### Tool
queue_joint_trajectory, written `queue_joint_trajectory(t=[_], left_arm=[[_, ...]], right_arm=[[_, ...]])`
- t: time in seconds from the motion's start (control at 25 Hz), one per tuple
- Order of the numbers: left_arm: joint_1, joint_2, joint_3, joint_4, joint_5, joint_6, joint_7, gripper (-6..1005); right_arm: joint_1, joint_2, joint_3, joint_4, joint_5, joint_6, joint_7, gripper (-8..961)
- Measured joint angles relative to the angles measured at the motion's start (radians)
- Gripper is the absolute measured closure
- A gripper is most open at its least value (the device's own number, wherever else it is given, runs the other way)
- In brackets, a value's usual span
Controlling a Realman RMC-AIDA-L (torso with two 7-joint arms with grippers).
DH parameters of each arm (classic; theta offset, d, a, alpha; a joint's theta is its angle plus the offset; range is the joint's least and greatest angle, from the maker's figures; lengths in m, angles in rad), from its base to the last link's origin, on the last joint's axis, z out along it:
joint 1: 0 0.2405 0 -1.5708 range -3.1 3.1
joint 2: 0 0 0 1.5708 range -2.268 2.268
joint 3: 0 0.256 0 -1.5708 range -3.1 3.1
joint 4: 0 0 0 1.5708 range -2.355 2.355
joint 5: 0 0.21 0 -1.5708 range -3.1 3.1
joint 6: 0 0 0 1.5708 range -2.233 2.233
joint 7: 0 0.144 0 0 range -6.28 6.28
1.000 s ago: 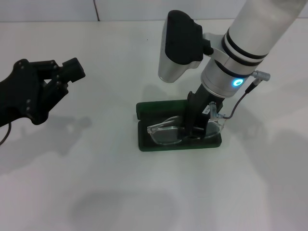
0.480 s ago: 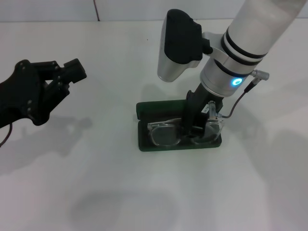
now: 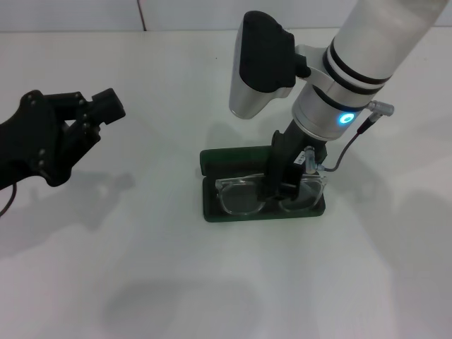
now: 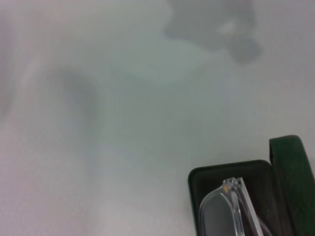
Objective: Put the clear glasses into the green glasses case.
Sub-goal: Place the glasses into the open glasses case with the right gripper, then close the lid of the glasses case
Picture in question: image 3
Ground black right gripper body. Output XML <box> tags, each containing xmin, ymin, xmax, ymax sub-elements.
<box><xmin>263</xmin><ymin>121</ymin><xmax>328</xmax><ymax>182</ymax></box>

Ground clear plastic glasses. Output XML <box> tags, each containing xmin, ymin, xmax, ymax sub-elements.
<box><xmin>214</xmin><ymin>172</ymin><xmax>326</xmax><ymax>215</ymax></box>

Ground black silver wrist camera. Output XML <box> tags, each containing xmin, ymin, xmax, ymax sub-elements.
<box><xmin>228</xmin><ymin>10</ymin><xmax>312</xmax><ymax>120</ymax></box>

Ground green glasses case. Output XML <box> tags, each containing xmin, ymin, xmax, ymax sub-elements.
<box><xmin>198</xmin><ymin>143</ymin><xmax>328</xmax><ymax>224</ymax></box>

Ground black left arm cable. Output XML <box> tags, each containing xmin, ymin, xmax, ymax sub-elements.
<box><xmin>0</xmin><ymin>182</ymin><xmax>19</xmax><ymax>217</ymax></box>

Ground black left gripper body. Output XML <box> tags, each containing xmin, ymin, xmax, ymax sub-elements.
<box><xmin>0</xmin><ymin>90</ymin><xmax>85</xmax><ymax>188</ymax></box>

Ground dark right arm cable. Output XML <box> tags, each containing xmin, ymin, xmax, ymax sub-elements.
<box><xmin>302</xmin><ymin>100</ymin><xmax>397</xmax><ymax>174</ymax></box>

